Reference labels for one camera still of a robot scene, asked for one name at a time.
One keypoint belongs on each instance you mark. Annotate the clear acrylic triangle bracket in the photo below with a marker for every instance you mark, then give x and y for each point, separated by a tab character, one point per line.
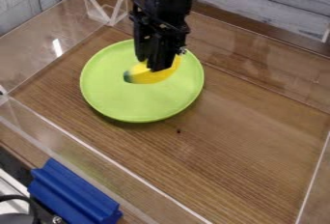
106	14

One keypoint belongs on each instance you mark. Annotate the clear acrylic front wall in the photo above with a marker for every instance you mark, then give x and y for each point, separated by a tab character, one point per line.
35	140

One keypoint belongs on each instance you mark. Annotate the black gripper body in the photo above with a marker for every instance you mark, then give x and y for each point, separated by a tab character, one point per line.
164	15

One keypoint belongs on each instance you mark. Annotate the green round plate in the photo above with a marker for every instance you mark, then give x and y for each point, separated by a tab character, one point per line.
138	103

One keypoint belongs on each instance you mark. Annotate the blue plastic clamp block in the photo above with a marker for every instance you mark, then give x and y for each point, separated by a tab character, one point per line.
71	197

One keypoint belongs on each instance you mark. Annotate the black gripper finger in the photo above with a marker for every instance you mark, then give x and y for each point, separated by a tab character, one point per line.
144	34
165	47

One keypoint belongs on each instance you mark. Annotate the yellow toy banana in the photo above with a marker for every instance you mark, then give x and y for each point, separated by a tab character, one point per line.
140	74

